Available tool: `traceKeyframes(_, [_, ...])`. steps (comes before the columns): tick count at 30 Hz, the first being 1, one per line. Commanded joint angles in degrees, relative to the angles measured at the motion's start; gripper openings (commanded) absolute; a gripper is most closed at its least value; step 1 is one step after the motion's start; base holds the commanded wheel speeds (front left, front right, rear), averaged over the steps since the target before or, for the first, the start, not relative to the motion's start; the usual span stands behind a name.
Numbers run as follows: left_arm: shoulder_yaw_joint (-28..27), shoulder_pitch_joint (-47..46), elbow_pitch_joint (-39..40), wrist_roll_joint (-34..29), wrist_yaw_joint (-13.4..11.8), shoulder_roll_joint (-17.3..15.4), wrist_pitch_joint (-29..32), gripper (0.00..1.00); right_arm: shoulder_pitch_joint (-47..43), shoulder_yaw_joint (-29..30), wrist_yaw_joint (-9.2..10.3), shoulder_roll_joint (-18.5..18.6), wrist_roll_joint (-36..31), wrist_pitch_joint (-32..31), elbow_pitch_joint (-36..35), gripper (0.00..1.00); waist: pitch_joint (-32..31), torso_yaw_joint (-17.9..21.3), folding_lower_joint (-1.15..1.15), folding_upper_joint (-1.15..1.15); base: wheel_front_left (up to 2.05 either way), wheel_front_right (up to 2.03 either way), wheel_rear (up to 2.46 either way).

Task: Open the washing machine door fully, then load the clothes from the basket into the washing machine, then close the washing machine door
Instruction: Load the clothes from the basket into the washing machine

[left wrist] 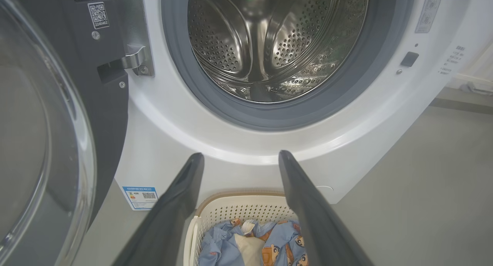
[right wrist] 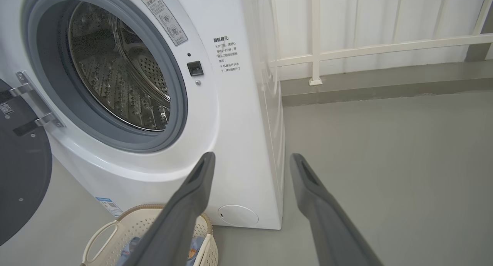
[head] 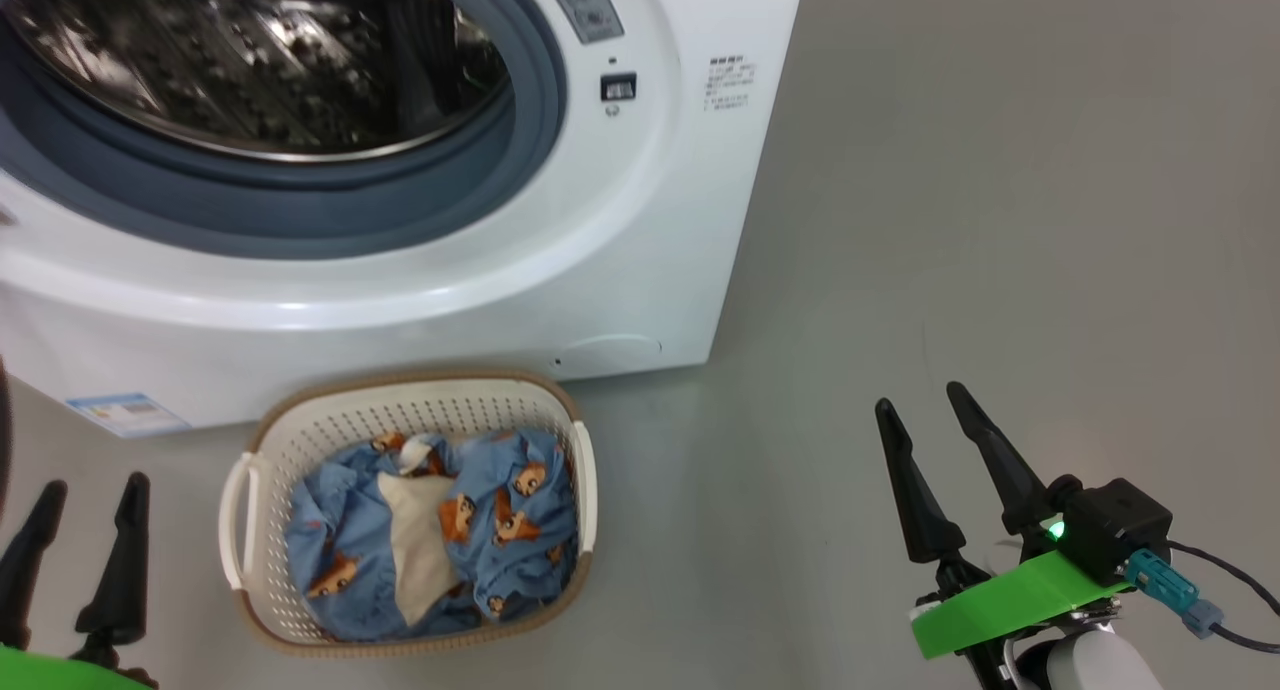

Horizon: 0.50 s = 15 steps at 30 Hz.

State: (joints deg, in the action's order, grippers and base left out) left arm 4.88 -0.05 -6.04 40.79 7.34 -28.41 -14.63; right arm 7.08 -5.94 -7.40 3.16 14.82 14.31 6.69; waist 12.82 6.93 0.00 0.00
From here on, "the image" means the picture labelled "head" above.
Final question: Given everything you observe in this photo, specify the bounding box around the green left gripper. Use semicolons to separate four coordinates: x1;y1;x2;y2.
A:
0;472;159;690

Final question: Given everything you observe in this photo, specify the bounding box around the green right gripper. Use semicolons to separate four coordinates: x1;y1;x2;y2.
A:
875;381;1138;690

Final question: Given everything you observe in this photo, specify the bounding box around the blue garment with cream panel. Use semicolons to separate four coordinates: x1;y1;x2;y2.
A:
285;432;481;643

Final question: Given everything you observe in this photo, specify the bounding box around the white front-load washing machine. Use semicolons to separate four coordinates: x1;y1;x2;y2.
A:
0;0;808;439

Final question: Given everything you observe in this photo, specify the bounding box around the steel washer drum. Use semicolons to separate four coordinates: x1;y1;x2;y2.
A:
0;0;513;163

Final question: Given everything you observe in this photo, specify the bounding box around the blue energy label sticker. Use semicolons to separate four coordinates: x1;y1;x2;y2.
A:
65;393;191;439

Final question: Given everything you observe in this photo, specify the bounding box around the cream perforated laundry basket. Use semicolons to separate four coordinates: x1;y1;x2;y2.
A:
218;368;599;658

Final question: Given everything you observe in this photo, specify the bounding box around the round filter access cover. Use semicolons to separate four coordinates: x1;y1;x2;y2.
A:
557;335;663;381

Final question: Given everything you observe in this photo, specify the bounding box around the grey screwed metal plate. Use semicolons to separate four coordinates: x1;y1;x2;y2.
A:
535;0;626;44

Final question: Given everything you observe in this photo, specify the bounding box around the teal cable connector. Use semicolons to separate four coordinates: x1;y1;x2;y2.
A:
1125;548;1223;639

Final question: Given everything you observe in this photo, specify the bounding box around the thin black cable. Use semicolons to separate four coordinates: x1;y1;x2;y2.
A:
1165;540;1280;656

